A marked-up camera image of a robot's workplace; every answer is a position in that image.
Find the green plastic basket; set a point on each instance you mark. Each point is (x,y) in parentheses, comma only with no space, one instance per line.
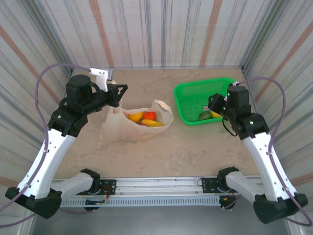
(193,98)

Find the yellow fake mango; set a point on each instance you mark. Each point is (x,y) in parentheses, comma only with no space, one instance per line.
(135,117)

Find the fake orange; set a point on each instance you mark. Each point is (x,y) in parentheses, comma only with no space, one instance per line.
(149,115)

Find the plastic bag with orange print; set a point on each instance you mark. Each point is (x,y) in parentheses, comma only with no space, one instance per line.
(115,129)

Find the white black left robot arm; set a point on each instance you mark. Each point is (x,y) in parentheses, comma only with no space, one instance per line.
(53,156)

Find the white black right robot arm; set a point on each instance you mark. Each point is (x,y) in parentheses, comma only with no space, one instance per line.
(264,159)

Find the green fake fruit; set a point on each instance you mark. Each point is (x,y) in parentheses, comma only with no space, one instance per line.
(205,115)

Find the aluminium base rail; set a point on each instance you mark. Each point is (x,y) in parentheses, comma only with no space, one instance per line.
(159,186)

